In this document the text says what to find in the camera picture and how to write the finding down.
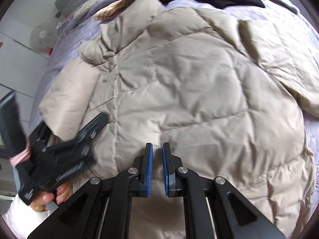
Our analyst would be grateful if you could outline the beige puffer down jacket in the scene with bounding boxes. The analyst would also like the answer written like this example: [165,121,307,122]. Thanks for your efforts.
[38,0,319,239]

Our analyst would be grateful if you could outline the white sleeve forearm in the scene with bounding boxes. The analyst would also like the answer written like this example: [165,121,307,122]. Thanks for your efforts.
[2,194,52,238]

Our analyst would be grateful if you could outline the person's left hand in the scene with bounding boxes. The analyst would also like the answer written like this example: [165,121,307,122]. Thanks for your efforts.
[30,182,73,212]

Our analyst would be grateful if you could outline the white round fan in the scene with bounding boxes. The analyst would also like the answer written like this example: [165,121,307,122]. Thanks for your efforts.
[30,22,57,51]

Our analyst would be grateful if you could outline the lavender bed sheet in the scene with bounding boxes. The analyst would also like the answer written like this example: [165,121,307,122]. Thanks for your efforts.
[28,0,319,239]

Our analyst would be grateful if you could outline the beige patterned cloth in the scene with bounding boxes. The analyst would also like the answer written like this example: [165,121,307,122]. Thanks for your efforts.
[94,0,133,21]

